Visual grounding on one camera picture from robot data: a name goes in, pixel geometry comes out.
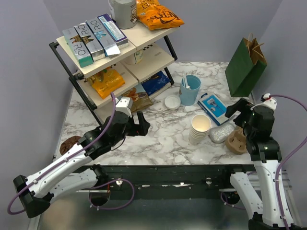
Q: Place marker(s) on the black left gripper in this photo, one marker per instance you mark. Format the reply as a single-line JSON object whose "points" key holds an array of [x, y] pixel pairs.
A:
{"points": [[143, 126]]}

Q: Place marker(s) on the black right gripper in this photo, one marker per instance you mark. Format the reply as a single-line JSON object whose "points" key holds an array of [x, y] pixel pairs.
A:
{"points": [[243, 106]]}

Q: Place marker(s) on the white plastic lid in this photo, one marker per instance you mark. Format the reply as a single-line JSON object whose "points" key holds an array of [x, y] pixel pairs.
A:
{"points": [[172, 102]]}

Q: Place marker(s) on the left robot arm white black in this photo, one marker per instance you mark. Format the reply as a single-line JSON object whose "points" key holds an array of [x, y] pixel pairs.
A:
{"points": [[39, 190]]}

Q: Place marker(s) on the brown snack bag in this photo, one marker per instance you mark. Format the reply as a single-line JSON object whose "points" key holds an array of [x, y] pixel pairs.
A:
{"points": [[140, 98]]}

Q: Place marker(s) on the brown cardboard cup carrier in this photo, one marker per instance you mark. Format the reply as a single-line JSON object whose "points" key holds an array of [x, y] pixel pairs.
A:
{"points": [[236, 141]]}

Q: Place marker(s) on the silver glitter pouch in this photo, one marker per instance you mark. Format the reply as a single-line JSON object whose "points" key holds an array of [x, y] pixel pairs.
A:
{"points": [[220, 133]]}

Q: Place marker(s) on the blue razor box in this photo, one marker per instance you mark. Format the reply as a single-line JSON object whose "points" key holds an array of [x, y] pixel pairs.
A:
{"points": [[214, 108]]}

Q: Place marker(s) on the blue snack bag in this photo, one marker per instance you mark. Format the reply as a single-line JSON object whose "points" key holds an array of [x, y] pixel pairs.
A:
{"points": [[155, 82]]}

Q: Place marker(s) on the stack of white paper cups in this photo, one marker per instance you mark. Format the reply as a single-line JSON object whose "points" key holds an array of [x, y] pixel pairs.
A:
{"points": [[199, 129]]}

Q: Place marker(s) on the green paper bag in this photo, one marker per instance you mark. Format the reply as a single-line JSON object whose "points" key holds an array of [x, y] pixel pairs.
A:
{"points": [[245, 67]]}

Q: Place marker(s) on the yellow snack bag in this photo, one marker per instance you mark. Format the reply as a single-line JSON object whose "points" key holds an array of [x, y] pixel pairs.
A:
{"points": [[105, 82]]}

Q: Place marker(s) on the light blue cup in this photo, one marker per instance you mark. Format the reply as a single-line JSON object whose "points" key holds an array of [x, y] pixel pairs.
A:
{"points": [[188, 96]]}

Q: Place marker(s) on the white stirrers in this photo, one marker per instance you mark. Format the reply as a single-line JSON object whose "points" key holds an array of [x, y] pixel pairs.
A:
{"points": [[185, 81]]}

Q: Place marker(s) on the blue RO box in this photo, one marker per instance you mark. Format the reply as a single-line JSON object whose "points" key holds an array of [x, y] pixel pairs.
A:
{"points": [[110, 47]]}

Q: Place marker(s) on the brown RO box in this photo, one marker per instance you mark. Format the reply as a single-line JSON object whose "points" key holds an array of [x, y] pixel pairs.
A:
{"points": [[94, 47]]}

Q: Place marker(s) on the purple white box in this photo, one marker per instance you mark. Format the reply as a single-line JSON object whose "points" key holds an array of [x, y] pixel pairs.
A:
{"points": [[117, 35]]}

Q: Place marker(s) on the teal RO box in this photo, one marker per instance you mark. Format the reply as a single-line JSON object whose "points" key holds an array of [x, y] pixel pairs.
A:
{"points": [[77, 47]]}

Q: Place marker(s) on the orange chips bag top shelf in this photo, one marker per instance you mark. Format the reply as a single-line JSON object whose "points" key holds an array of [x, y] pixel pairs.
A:
{"points": [[156, 16]]}

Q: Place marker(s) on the grey canister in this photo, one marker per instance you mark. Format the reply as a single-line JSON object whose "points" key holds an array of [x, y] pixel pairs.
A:
{"points": [[124, 13]]}

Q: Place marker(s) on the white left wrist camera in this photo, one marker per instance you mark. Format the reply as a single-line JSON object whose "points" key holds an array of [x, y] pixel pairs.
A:
{"points": [[124, 105]]}

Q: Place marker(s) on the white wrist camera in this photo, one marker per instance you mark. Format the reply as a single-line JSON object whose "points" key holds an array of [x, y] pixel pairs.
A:
{"points": [[124, 105], [267, 101]]}

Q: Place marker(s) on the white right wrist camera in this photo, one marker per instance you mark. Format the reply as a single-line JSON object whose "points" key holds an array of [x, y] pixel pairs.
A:
{"points": [[267, 101]]}

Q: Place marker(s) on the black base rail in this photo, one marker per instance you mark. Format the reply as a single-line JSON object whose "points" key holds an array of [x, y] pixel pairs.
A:
{"points": [[167, 181]]}

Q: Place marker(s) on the black frame beige shelf rack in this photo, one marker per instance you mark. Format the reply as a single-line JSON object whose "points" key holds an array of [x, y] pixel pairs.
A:
{"points": [[158, 54]]}

